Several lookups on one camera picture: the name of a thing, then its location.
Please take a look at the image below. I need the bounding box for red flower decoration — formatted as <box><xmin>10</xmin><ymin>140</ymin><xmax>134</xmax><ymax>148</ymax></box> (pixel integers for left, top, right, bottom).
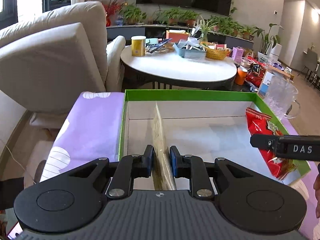
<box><xmin>103</xmin><ymin>0</ymin><xmax>124</xmax><ymax>27</ymax></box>

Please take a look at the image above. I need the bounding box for red snack packet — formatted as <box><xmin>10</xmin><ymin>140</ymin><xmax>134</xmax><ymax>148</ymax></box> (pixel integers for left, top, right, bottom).
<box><xmin>246</xmin><ymin>107</ymin><xmax>297</xmax><ymax>180</ymax></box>

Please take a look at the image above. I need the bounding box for dark tv cabinet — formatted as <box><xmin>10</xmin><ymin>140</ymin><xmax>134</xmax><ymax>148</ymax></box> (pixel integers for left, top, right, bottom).
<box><xmin>106</xmin><ymin>24</ymin><xmax>254</xmax><ymax>49</ymax></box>

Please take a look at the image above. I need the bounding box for beige sofa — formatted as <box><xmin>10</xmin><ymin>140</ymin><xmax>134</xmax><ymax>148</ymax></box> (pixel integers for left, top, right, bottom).
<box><xmin>1</xmin><ymin>1</ymin><xmax>125</xmax><ymax>129</ymax></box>

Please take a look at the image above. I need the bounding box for orange box on table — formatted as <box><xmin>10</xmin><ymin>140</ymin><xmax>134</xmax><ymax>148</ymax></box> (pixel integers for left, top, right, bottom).
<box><xmin>166</xmin><ymin>30</ymin><xmax>190</xmax><ymax>43</ymax></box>

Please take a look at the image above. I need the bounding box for round white coffee table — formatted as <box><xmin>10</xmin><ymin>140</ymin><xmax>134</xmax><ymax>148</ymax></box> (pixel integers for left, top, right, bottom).
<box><xmin>120</xmin><ymin>46</ymin><xmax>237</xmax><ymax>90</ymax></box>

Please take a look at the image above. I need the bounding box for yellow-brown snack packet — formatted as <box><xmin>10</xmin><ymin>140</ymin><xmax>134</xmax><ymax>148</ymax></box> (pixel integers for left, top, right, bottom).
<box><xmin>152</xmin><ymin>103</ymin><xmax>176</xmax><ymax>191</ymax></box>

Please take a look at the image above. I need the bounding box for clear glass mug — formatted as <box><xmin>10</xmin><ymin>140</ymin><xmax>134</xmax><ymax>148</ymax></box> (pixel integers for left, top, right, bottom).
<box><xmin>264</xmin><ymin>75</ymin><xmax>301</xmax><ymax>120</ymax></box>

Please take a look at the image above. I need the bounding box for purple floral tablecloth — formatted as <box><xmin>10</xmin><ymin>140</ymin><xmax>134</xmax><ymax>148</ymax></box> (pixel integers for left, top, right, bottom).
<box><xmin>40</xmin><ymin>92</ymin><xmax>125</xmax><ymax>182</ymax></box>

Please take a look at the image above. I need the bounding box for white cardboard box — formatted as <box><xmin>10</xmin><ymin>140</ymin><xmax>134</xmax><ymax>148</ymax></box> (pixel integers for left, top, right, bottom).
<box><xmin>257</xmin><ymin>71</ymin><xmax>274</xmax><ymax>98</ymax></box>

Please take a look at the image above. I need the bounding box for pink purple box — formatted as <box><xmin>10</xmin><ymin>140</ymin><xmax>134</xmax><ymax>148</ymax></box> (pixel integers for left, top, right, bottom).
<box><xmin>232</xmin><ymin>47</ymin><xmax>244</xmax><ymax>64</ymax></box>

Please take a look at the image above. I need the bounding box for green cardboard box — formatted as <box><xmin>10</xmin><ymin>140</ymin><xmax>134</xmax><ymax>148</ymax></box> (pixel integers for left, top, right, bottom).
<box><xmin>118</xmin><ymin>89</ymin><xmax>311</xmax><ymax>191</ymax></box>

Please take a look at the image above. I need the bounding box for yellow tin can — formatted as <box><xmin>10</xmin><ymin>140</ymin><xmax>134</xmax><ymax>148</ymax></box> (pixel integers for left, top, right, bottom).
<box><xmin>131</xmin><ymin>36</ymin><xmax>146</xmax><ymax>57</ymax></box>

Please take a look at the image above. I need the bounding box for orange cup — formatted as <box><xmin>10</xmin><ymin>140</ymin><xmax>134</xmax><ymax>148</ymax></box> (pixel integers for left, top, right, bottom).
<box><xmin>234</xmin><ymin>66</ymin><xmax>248</xmax><ymax>86</ymax></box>

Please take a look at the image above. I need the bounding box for grey dining chair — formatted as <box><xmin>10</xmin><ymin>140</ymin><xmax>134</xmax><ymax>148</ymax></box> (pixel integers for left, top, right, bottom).
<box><xmin>298</xmin><ymin>48</ymin><xmax>318</xmax><ymax>79</ymax></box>

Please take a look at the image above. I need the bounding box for tall white potted plant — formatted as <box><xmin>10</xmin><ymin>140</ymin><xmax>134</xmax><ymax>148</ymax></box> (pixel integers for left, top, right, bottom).
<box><xmin>253</xmin><ymin>23</ymin><xmax>282</xmax><ymax>63</ymax></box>

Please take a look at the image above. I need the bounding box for blue plastic basket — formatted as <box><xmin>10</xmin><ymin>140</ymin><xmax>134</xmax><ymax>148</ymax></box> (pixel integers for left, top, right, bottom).
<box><xmin>172</xmin><ymin>43</ymin><xmax>206</xmax><ymax>60</ymax></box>

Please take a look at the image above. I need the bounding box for yellow wicker basket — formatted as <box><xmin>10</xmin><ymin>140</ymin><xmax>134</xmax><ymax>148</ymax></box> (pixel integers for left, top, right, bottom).
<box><xmin>202</xmin><ymin>42</ymin><xmax>231</xmax><ymax>60</ymax></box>

